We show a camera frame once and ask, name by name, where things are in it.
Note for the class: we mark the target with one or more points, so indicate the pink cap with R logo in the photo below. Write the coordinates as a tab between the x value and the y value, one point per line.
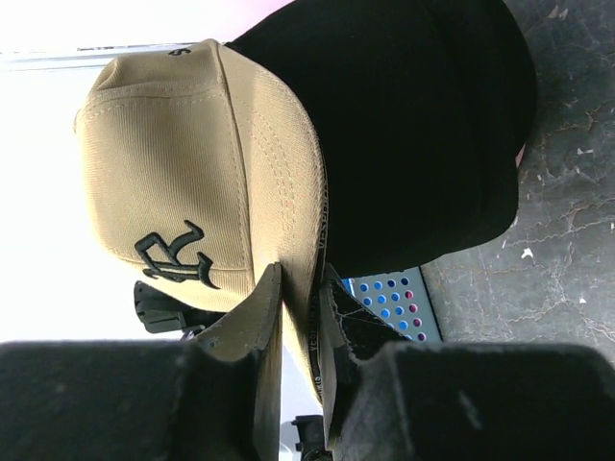
519	157

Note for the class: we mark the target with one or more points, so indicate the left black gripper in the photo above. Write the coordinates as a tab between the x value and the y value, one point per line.
160	313

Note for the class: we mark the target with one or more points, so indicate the tan cap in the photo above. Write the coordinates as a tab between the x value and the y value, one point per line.
202	168

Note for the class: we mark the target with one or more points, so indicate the light blue plastic basket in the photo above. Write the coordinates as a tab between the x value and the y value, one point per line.
401	300

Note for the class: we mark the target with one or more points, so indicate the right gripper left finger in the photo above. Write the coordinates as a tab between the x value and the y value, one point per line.
214	397

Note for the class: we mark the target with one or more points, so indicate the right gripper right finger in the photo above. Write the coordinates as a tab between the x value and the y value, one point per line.
386	397

